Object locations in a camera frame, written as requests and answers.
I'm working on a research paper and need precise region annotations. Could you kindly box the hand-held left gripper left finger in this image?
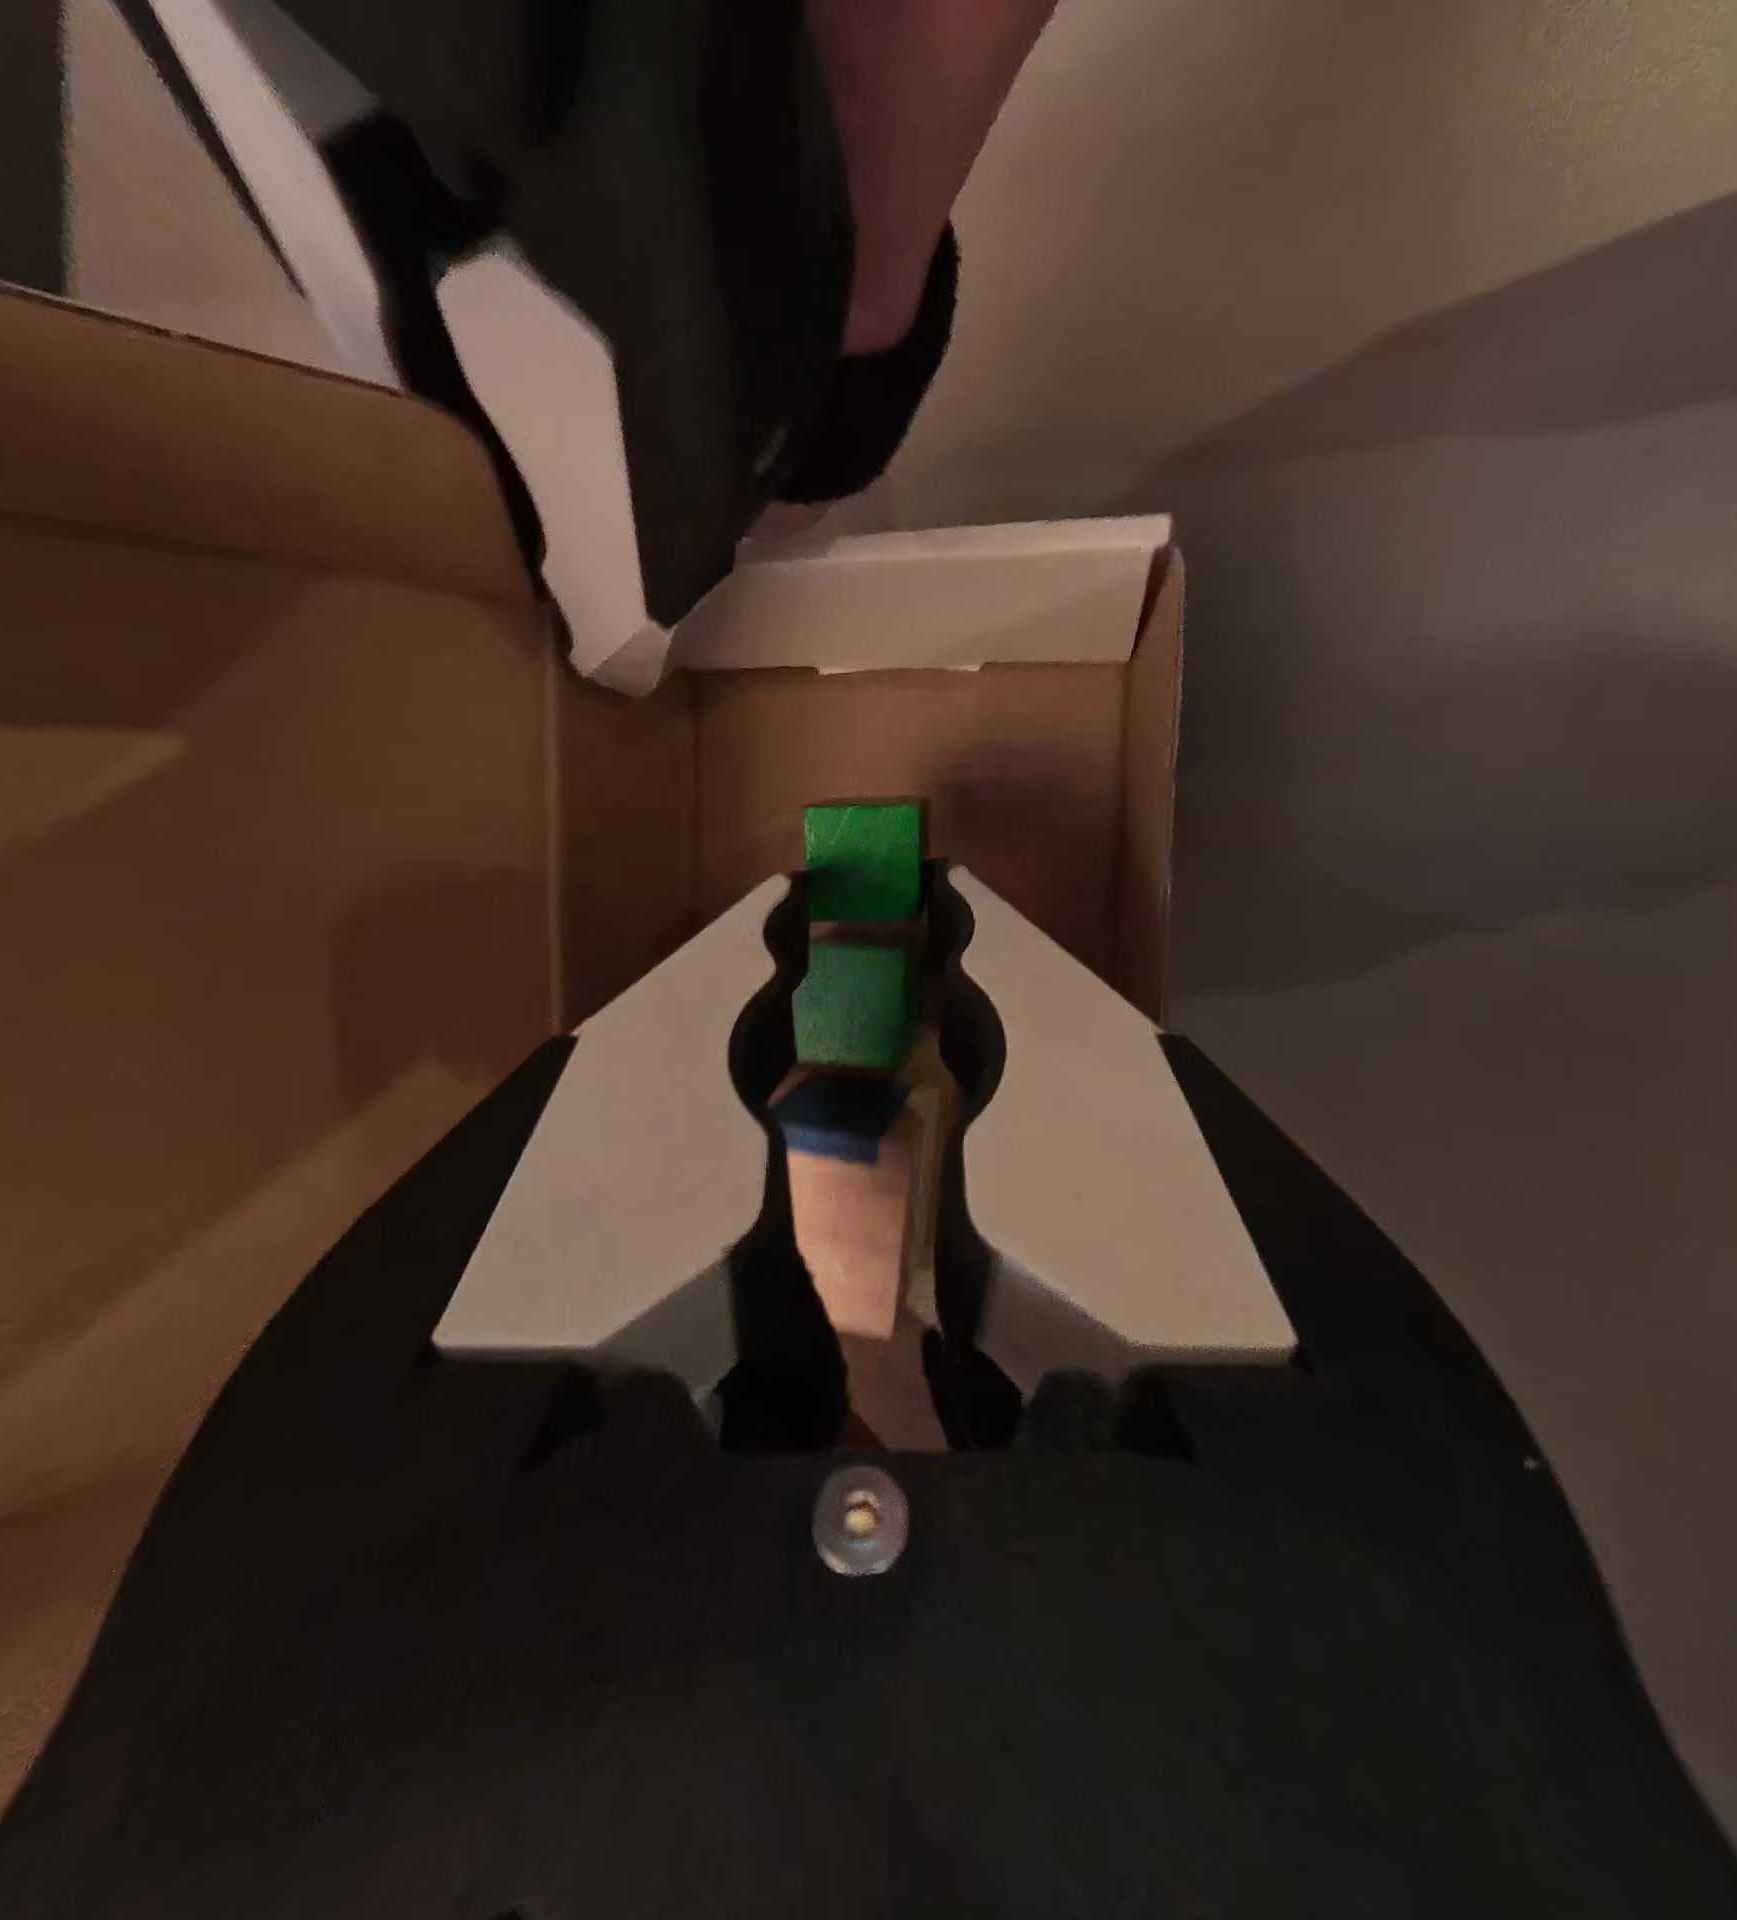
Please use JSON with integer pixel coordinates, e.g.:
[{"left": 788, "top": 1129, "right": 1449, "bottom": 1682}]
[{"left": 430, "top": 871, "right": 818, "bottom": 1366}]

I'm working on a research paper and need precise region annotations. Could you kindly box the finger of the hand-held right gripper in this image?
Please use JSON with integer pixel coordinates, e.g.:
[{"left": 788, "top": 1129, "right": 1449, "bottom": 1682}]
[
  {"left": 118, "top": 0, "right": 409, "bottom": 392},
  {"left": 434, "top": 240, "right": 677, "bottom": 701}
]

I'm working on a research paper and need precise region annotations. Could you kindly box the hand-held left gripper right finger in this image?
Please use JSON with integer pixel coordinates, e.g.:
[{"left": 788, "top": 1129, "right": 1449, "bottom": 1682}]
[{"left": 935, "top": 861, "right": 1301, "bottom": 1389}]

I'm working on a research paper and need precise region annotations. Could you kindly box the blue cube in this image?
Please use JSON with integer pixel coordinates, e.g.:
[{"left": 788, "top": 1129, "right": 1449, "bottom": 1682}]
[{"left": 775, "top": 1077, "right": 911, "bottom": 1167}]

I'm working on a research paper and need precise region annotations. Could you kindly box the natural wooden cube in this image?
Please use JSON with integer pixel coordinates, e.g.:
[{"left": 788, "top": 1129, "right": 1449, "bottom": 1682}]
[{"left": 784, "top": 1080, "right": 949, "bottom": 1343}]

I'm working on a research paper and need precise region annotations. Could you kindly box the green cube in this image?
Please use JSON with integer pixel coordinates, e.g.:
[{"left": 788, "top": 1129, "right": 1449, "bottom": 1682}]
[
  {"left": 791, "top": 930, "right": 935, "bottom": 1077},
  {"left": 801, "top": 799, "right": 932, "bottom": 923}
]

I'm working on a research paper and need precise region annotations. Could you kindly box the white cardboard box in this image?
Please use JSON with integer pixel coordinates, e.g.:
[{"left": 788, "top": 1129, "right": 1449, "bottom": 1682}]
[{"left": 0, "top": 262, "right": 1184, "bottom": 1847}]

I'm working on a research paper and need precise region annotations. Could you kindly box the person's right hand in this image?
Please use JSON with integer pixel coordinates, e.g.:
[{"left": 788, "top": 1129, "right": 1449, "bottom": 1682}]
[{"left": 811, "top": 0, "right": 1066, "bottom": 358}]

